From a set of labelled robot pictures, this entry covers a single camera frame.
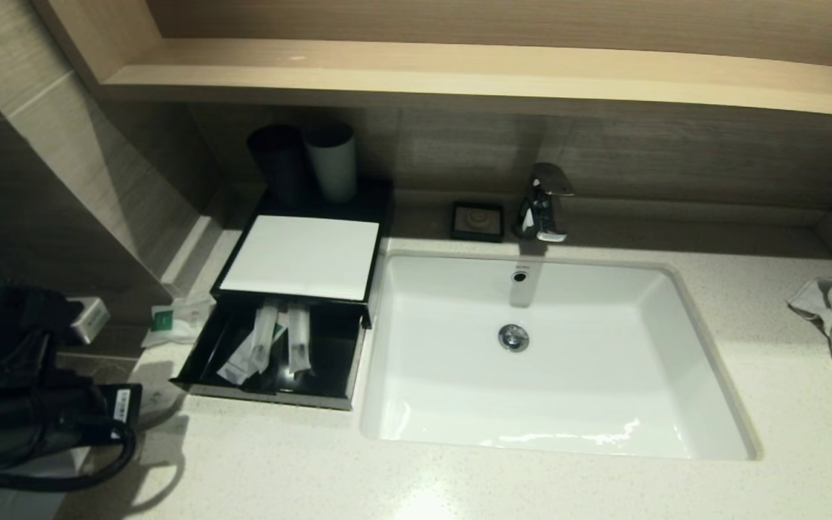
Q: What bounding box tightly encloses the clear toothbrush packet green label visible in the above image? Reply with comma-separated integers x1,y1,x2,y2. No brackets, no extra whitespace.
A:
286,300,314,376

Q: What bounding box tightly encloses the black box drawer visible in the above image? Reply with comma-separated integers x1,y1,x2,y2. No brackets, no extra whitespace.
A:
173,292,372,412

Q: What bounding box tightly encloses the black plastic cup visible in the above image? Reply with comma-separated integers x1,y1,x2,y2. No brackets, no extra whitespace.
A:
248,124,310,210

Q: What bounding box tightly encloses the black box with white top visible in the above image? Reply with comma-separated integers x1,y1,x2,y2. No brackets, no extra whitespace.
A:
212,209,391,311

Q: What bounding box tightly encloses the grey plastic cup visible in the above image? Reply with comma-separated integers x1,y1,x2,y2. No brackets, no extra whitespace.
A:
305,124,358,203

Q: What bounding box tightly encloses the black cup tray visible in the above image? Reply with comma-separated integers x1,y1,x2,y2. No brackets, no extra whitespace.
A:
264,177,395,221

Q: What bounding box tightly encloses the chrome drain stopper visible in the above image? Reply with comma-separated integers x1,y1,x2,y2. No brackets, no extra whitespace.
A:
498,324,530,353

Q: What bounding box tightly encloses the black square soap dish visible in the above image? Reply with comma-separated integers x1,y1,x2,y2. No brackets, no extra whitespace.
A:
450,201,506,243

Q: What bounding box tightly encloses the chrome faucet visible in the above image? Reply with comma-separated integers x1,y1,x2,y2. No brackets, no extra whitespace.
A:
513,162,576,243

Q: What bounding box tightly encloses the light wooden shelf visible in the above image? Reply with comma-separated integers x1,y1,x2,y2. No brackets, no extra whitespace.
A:
30,0,832,124

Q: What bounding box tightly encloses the white ceramic sink basin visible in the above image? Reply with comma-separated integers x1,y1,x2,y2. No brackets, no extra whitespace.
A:
360,249,762,462

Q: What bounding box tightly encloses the smooth black arm cable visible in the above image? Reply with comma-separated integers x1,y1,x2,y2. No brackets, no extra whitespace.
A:
0,426,139,493

